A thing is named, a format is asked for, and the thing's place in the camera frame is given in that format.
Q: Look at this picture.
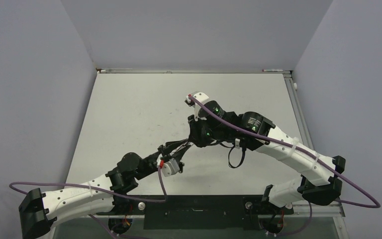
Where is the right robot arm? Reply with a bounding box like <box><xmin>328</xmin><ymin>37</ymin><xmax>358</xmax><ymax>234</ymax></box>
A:
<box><xmin>185</xmin><ymin>95</ymin><xmax>346</xmax><ymax>213</ymax></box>

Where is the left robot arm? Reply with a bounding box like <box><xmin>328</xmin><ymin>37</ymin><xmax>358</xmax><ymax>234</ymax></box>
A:
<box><xmin>18</xmin><ymin>139</ymin><xmax>191</xmax><ymax>239</ymax></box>

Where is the red white marker pen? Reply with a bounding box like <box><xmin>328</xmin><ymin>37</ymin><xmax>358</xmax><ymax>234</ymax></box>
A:
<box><xmin>262</xmin><ymin>69</ymin><xmax>284</xmax><ymax>72</ymax></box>

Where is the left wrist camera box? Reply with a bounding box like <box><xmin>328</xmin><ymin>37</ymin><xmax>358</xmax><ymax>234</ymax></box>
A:
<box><xmin>156</xmin><ymin>159</ymin><xmax>183</xmax><ymax>177</ymax></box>

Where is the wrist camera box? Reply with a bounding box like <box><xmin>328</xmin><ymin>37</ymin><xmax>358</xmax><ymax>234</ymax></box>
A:
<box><xmin>185</xmin><ymin>91</ymin><xmax>210</xmax><ymax>121</ymax></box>
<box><xmin>156</xmin><ymin>159</ymin><xmax>183</xmax><ymax>177</ymax></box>

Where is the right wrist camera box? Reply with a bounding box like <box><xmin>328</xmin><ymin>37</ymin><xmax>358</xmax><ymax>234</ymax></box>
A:
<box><xmin>185</xmin><ymin>91</ymin><xmax>210</xmax><ymax>121</ymax></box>

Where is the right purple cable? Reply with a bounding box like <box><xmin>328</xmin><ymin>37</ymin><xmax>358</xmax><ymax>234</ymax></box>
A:
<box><xmin>188</xmin><ymin>94</ymin><xmax>382</xmax><ymax>237</ymax></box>

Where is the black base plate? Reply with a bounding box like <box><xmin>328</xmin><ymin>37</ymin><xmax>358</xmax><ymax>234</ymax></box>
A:
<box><xmin>100</xmin><ymin>195</ymin><xmax>294</xmax><ymax>230</ymax></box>

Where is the aluminium frame rail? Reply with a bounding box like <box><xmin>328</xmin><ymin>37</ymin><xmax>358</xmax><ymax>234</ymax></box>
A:
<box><xmin>279</xmin><ymin>70</ymin><xmax>345</xmax><ymax>217</ymax></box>

